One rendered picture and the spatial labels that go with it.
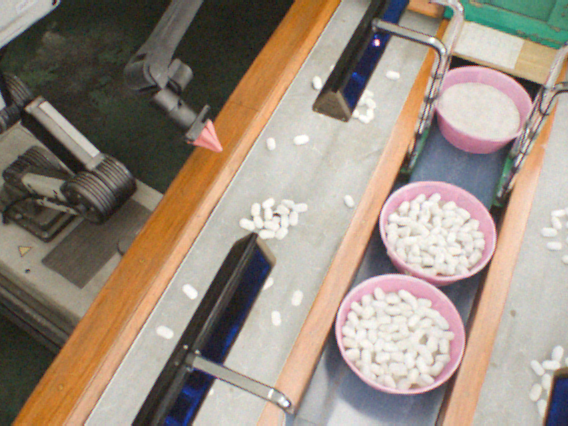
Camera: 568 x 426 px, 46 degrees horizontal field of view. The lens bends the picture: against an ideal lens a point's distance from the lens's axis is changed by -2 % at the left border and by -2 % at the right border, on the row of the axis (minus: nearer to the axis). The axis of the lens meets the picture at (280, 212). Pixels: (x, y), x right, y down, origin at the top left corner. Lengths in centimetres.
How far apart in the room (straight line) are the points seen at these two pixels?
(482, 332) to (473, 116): 65
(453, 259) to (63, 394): 87
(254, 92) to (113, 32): 150
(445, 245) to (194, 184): 60
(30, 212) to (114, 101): 107
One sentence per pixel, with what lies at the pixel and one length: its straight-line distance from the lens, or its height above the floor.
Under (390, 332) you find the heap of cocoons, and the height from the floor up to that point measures 74.
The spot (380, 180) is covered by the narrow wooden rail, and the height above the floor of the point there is 76.
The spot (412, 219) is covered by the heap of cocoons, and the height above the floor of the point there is 74.
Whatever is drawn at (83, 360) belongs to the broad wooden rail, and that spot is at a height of 76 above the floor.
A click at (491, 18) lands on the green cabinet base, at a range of 209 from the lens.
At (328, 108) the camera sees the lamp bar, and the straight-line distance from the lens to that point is 136.
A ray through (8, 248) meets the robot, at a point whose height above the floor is 47.
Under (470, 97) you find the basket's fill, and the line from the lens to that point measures 193.
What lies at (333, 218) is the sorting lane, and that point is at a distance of 159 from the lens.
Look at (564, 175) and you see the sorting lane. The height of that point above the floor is 74.
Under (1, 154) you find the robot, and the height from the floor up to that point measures 48.
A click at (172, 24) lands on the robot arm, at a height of 102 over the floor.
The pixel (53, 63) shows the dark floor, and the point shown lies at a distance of 311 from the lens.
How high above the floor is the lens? 204
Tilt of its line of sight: 55 degrees down
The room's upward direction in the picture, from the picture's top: 4 degrees clockwise
